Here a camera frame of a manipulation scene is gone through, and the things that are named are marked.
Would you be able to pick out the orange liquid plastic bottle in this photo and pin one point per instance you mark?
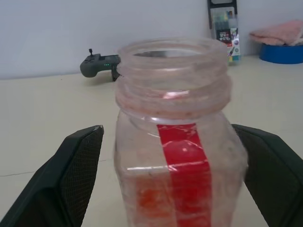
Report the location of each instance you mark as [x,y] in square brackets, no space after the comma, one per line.
[184,170]

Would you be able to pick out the pink towel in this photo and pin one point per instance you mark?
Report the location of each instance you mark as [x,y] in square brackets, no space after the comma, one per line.
[277,34]

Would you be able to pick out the grey remote controller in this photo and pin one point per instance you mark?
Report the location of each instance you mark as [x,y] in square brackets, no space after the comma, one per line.
[92,66]

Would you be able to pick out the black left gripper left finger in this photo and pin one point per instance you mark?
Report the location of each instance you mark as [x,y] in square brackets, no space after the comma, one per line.
[59,179]

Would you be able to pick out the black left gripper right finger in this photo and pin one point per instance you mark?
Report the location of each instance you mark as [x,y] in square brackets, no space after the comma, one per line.
[274,179]

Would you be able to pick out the marker pen pack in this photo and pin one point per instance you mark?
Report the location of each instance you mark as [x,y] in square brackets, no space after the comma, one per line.
[227,28]

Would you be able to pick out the blue tape roll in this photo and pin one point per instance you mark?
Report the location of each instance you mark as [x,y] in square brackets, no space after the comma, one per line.
[281,54]

